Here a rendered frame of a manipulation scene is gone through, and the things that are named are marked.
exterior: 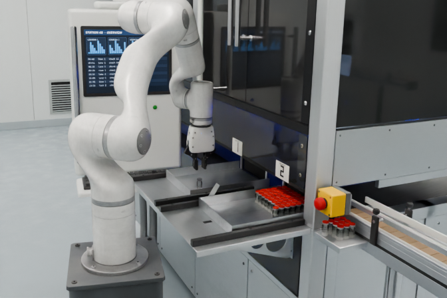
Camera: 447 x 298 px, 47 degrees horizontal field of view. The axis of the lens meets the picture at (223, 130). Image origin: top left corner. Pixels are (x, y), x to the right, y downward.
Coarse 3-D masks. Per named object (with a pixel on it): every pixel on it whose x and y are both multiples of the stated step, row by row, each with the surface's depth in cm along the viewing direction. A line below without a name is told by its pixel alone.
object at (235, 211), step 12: (240, 192) 187; (252, 192) 189; (204, 204) 175; (216, 204) 183; (228, 204) 183; (240, 204) 183; (252, 204) 183; (216, 216) 167; (228, 216) 172; (240, 216) 173; (252, 216) 173; (264, 216) 173; (288, 216) 166; (300, 216) 168; (228, 228) 160; (240, 228) 159
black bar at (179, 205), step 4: (192, 200) 181; (196, 200) 181; (168, 204) 177; (172, 204) 177; (176, 204) 177; (180, 204) 178; (184, 204) 178; (188, 204) 179; (192, 204) 180; (196, 204) 180; (160, 208) 175; (164, 208) 175; (168, 208) 176; (172, 208) 176; (176, 208) 177; (180, 208) 178; (184, 208) 179
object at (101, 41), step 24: (72, 24) 217; (96, 24) 220; (96, 48) 222; (120, 48) 225; (72, 72) 222; (96, 72) 224; (168, 72) 234; (72, 96) 225; (96, 96) 227; (168, 96) 238; (72, 120) 240; (168, 120) 240; (168, 144) 243; (144, 168) 242; (168, 168) 247
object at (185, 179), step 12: (180, 168) 212; (192, 168) 214; (216, 168) 219; (228, 168) 222; (180, 180) 207; (192, 180) 207; (204, 180) 207; (216, 180) 208; (228, 180) 208; (240, 180) 208; (252, 180) 208; (264, 180) 200; (192, 192) 187
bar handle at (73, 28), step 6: (72, 30) 212; (72, 36) 212; (72, 42) 213; (72, 48) 214; (72, 54) 214; (72, 60) 215; (78, 78) 218; (78, 84) 218; (78, 90) 219; (78, 96) 219; (78, 102) 220; (78, 108) 220; (78, 114) 221
